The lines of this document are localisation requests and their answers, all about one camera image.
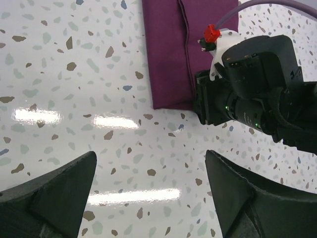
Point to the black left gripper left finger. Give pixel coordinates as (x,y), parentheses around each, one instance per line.
(49,206)

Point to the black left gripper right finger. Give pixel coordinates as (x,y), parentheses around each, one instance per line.
(251,206)

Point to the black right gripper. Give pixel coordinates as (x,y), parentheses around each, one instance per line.
(258,83)

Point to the purple cloth wrap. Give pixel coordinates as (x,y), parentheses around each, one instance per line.
(172,31)

